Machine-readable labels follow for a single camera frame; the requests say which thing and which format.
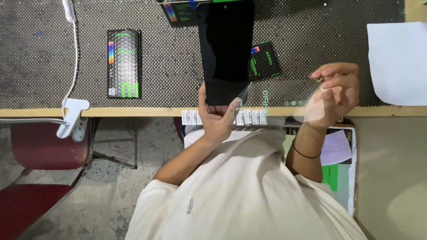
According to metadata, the black dotted table mat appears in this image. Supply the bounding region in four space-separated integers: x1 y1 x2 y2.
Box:
0 0 406 110

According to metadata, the small black green box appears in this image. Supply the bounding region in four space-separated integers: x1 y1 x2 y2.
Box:
248 41 282 82

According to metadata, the black wrist band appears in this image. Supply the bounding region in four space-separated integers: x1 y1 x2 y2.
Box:
292 139 322 159

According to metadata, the person's white shirt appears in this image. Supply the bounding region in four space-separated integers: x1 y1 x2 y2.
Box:
125 124 368 240

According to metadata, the white cable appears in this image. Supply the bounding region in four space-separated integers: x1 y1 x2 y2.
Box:
61 18 79 118

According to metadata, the person's left hand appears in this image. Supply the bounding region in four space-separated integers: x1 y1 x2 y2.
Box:
198 83 242 145

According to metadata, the bubble-wrapped black green box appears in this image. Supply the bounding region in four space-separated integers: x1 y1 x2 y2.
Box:
106 29 141 99

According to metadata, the red chair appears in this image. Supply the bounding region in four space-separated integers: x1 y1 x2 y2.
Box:
0 117 138 240

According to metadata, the person's right hand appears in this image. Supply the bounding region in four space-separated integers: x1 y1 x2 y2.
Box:
304 63 361 129

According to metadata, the crate with papers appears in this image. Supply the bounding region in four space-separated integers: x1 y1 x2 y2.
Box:
283 125 358 218

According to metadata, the white plug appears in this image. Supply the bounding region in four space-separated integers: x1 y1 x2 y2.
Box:
61 0 77 24

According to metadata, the black phone screen panel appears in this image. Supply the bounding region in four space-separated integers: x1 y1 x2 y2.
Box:
196 0 256 107

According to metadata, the row of barcode stickers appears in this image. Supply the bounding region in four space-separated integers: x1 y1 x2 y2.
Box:
181 109 268 126

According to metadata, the black box with rainbow label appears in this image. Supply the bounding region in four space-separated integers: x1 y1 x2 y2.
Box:
159 0 215 28

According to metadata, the white lamp clamp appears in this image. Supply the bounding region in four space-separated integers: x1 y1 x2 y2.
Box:
56 98 91 142

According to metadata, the clear protective film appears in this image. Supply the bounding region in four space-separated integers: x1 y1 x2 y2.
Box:
233 80 327 126

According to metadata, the white paper sheet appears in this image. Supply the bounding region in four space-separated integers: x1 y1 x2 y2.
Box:
367 22 427 106

